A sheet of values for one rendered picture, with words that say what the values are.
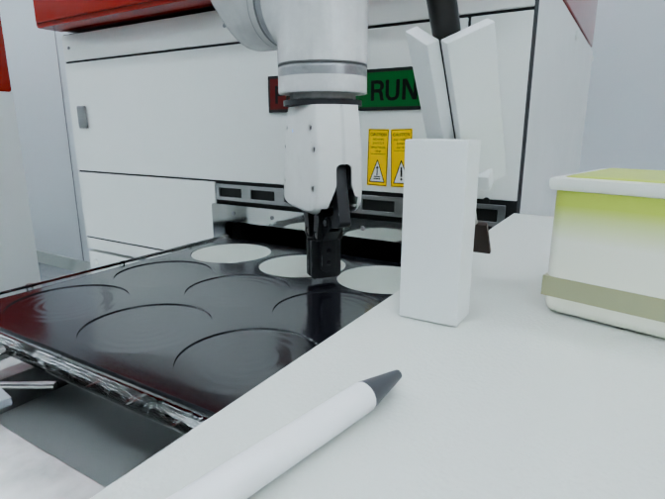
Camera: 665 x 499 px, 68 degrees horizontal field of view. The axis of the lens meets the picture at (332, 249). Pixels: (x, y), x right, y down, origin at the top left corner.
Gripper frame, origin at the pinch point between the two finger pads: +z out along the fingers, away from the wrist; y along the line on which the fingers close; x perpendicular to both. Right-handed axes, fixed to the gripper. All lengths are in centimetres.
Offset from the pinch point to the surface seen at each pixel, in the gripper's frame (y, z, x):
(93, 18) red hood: -46, -30, -20
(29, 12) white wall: -374, -91, -68
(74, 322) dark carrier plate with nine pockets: 2.6, 2.5, -23.0
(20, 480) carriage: 19.5, 4.5, -24.5
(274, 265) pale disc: -7.5, 2.5, -3.1
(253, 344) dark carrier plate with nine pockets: 12.2, 2.6, -10.5
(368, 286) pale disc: 3.5, 2.6, 3.5
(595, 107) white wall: -86, -20, 139
